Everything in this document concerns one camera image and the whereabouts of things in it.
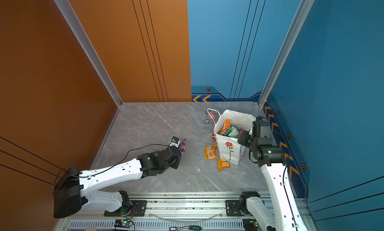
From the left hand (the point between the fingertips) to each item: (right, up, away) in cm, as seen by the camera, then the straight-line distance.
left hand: (178, 153), depth 80 cm
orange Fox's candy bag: (+27, +16, +2) cm, 31 cm away
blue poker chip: (+17, +17, +28) cm, 37 cm away
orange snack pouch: (+24, -8, +6) cm, 26 cm away
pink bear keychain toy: (+22, +21, +29) cm, 42 cm away
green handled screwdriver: (+8, -30, -13) cm, 34 cm away
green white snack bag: (+29, +12, -3) cm, 32 cm away
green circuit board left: (-26, -31, -9) cm, 41 cm away
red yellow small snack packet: (+21, +7, +16) cm, 27 cm away
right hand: (+32, +12, -7) cm, 35 cm away
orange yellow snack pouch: (+18, -1, +11) cm, 21 cm away
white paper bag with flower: (+28, +15, +2) cm, 32 cm away
